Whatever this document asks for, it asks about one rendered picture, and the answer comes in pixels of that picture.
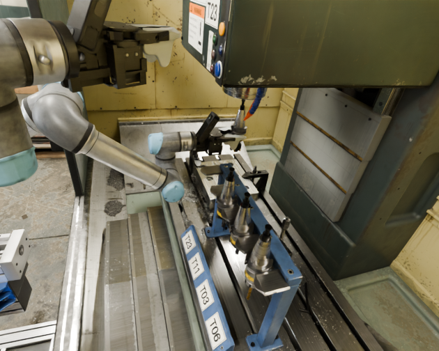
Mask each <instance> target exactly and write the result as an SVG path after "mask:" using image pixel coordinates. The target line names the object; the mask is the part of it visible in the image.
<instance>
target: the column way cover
mask: <svg viewBox="0 0 439 351"><path fill-rule="evenodd" d="M296 113H297V118H296V121H295V125H294V128H293V133H292V136H291V140H290V143H291V146H290V149H289V152H288V156H287V159H286V163H285V166H284V169H285V170H286V171H287V172H288V173H289V175H290V176H291V177H292V178H293V179H294V180H295V181H296V182H297V183H298V184H299V186H301V188H302V189H303V190H304V191H305V192H306V193H307V194H308V195H309V197H310V198H311V199H312V200H313V201H314V202H315V203H316V204H317V206H318V207H319V208H320V209H321V210H322V211H323V212H324V213H325V214H326V215H327V216H328V218H329V219H330V220H331V221H332V222H336V221H339V219H340V217H341V215H342V213H343V211H344V208H345V207H346V204H347V202H348V200H349V198H350V197H351V194H352V193H354V191H355V189H356V187H357V184H358V182H359V181H360V178H361V177H362V174H363V173H364V170H365V169H366V167H367V164H368V163H369V160H371V159H372V157H373V155H374V153H375V151H376V149H377V147H378V145H379V143H380V141H381V139H382V137H383V135H384V133H385V131H386V129H387V126H388V125H389V123H390V121H391V119H392V117H391V116H386V115H384V116H380V115H378V114H377V113H375V112H373V107H370V106H369V105H367V104H365V103H363V102H360V101H359V100H357V99H355V98H353V97H351V96H349V95H347V94H345V93H343V92H341V91H339V90H337V89H335V88H303V90H302V94H301V97H300V101H299V105H298V109H297V111H296Z"/></svg>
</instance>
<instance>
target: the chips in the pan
mask: <svg viewBox="0 0 439 351"><path fill-rule="evenodd" d="M110 172H111V173H109V179H107V185H109V186H113V187H114V188H115V189H116V191H121V190H122V189H123V188H125V187H126V186H124V185H127V187H130V188H131V189H132V188H133V186H134V184H133V182H131V183H125V180H124V174H123V173H121V172H119V171H117V170H115V169H111V170H110ZM123 207H124V206H123V204H122V203H121V202H120V201H119V200H118V199H115V200H111V201H109V202H107V203H106V204H105V209H104V213H105V214H107V215H108V216H110V217H112V216H113V217H114V218H115V216H116V215H117V214H118V213H120V212H121V210H122V208H123ZM104 241H105V234H104V233H103V234H102V244H103V243H104Z"/></svg>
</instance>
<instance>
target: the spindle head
mask: <svg viewBox="0 0 439 351"><path fill-rule="evenodd" d="M190 3H193V4H196V5H198V6H202V7H204V8H205V14H204V26H203V48H202V54H201V53H200V52H199V51H198V50H197V49H195V48H194V47H193V46H192V45H191V44H189V21H190ZM221 13H222V0H221V1H220V10H219V25H218V29H216V28H215V27H213V26H211V25H209V24H206V23H205V22H206V6H204V5H201V4H199V3H195V2H193V1H190V0H183V18H182V36H181V40H182V46H183V47H184V48H185V49H186V50H187V51H188V52H189V53H190V54H191V55H192V56H193V57H194V58H195V59H196V60H197V61H198V62H200V64H201V65H202V66H203V67H204V68H205V69H207V58H208V40H209V31H212V32H213V33H216V34H217V45H216V46H214V45H213V48H215V50H216V59H215V61H213V60H212V59H211V63H214V64H216V63H217V52H218V44H219V36H220V33H219V27H220V21H221ZM207 71H209V70H208V69H207ZM438 71H439V0H231V10H230V17H229V27H228V33H227V41H226V54H225V60H224V73H223V80H222V85H223V87H225V88H429V87H430V85H431V84H432V83H433V80H434V79H435V77H436V75H437V73H438ZM209 73H210V71H209Z"/></svg>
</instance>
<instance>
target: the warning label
mask: <svg viewBox="0 0 439 351"><path fill-rule="evenodd" d="M204 14H205V8H204V7H202V6H198V5H196V4H193V3H190V21H189V44H191V45H192V46H193V47H194V48H195V49H197V50H198V51H199V52H200V53H201V54H202V48H203V26H204Z"/></svg>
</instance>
